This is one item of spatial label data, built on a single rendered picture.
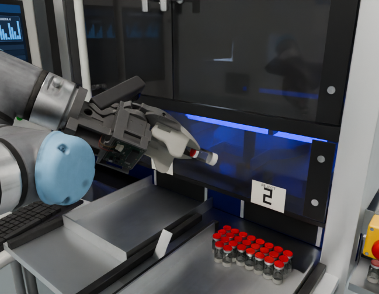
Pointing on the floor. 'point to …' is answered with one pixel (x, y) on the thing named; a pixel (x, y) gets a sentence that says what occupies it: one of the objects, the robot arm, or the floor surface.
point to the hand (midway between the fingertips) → (189, 146)
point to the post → (356, 144)
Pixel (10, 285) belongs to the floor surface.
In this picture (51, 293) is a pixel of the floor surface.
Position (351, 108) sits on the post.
